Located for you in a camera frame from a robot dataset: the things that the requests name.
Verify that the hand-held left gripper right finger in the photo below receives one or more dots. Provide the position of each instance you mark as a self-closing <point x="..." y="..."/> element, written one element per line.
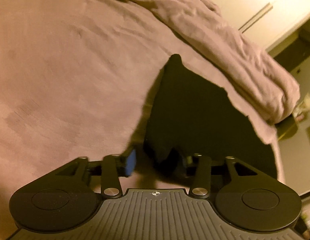
<point x="198" y="166"/>

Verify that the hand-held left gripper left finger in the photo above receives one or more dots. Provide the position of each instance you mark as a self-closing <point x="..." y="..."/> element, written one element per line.
<point x="130" y="162"/>

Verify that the black long-sleeve sweater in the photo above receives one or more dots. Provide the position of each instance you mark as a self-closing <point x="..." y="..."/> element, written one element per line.
<point x="194" y="110"/>

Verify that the crumpled purple duvet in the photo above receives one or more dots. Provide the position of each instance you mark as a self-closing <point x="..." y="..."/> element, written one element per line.
<point x="232" y="55"/>

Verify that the white wardrobe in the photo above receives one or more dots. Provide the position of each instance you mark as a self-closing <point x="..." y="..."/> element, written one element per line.
<point x="244" y="2"/>

